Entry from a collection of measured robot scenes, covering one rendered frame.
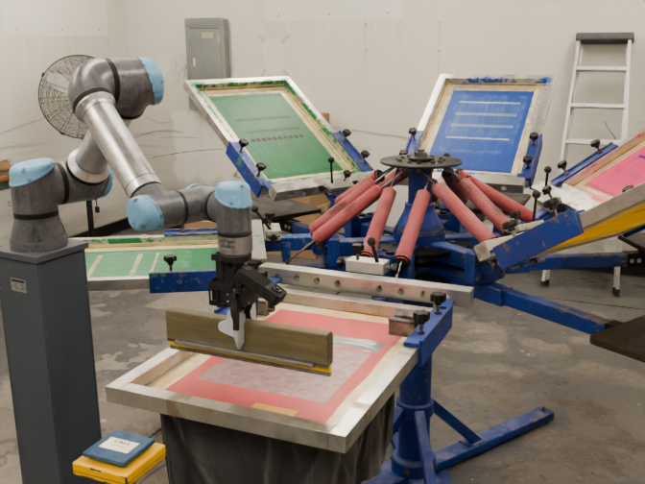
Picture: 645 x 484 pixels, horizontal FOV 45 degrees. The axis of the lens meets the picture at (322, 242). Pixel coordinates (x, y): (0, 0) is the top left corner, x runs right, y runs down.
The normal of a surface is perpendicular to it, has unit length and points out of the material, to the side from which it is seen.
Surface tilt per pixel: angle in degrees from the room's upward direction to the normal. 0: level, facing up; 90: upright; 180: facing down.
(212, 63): 90
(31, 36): 90
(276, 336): 90
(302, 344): 90
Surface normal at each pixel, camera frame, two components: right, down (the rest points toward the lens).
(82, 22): 0.92, 0.10
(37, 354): -0.49, 0.22
